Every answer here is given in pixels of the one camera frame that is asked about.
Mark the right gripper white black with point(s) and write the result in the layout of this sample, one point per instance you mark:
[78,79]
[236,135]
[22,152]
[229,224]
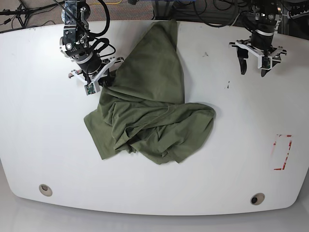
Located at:
[95,70]

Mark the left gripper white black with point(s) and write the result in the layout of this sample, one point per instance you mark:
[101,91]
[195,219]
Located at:
[259,44]

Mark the olive green T-shirt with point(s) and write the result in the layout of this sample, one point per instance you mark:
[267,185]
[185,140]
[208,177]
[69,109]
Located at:
[144,110]

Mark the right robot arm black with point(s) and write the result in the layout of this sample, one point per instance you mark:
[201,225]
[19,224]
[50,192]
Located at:
[78,42]

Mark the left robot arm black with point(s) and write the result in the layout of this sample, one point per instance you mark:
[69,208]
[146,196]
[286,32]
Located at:
[267,16]

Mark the white power strip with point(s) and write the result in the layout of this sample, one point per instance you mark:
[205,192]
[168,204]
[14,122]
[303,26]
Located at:
[298,11]

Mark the red tape rectangle marking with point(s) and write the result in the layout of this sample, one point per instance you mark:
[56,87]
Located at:
[280,152]

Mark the black tripod stand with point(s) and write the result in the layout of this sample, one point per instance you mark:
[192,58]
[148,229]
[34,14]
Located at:
[20,17]

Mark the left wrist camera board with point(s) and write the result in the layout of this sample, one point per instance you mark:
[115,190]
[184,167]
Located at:
[266,63]

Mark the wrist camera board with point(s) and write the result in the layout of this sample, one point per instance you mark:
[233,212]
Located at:
[90,89]
[266,63]

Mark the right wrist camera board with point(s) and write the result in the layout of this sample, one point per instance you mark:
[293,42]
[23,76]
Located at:
[90,89]

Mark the left table cable grommet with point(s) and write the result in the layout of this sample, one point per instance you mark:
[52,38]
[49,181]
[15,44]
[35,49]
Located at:
[45,190]

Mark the table cable grommet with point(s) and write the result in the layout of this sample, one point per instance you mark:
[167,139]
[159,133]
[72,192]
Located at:
[45,190]
[257,199]

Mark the right table cable grommet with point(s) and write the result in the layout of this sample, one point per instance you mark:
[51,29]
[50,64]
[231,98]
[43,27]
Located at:
[257,199]

